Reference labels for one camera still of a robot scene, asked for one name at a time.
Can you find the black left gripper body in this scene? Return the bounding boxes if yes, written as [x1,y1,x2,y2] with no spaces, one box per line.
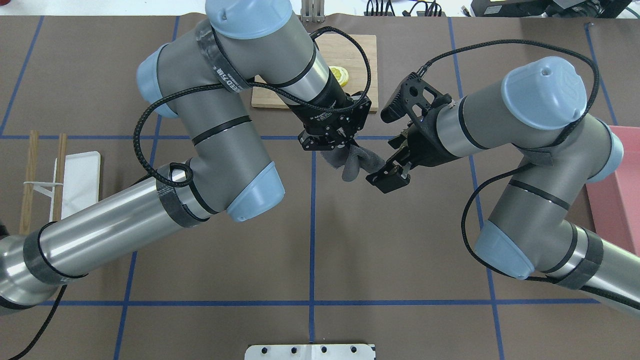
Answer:
[290,95,366,135]

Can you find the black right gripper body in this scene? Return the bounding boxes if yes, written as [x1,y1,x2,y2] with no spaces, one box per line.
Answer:
[388,116,459,169]

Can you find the grey cloth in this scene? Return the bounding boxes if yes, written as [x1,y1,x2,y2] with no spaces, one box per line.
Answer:
[320,145,386,182]

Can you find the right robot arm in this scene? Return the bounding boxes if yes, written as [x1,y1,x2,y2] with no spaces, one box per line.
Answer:
[366,56,639,316]

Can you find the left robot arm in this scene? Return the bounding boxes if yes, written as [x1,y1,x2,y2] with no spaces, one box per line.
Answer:
[1,0,371,315]

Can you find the yellow lemon slice toy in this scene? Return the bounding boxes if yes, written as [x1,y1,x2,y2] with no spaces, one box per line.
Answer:
[329,65,350,88]

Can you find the wooden cutting board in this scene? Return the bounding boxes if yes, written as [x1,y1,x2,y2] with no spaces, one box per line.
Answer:
[251,32,378,113]

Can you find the pink plastic bin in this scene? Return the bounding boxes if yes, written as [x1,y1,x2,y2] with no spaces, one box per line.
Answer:
[586,126,640,255]

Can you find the white rectangular tray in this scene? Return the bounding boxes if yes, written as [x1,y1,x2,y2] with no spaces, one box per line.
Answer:
[61,151,102,219]

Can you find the wooden towel rack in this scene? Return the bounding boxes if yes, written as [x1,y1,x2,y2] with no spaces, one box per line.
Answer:
[18,130,67,235]

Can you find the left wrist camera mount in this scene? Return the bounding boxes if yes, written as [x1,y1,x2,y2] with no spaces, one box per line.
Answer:
[346,91,372,122]

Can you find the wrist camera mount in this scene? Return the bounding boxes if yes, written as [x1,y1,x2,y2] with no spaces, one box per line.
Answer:
[346,91,372,122]
[380,71,453,137]

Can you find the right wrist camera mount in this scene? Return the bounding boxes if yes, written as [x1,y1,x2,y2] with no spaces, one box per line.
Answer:
[380,71,453,137]

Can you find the aluminium frame post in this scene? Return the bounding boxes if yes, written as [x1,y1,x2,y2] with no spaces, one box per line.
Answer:
[300,0,325,25]

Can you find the white pedestal column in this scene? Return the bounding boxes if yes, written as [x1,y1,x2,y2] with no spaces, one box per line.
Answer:
[244,343,377,360]

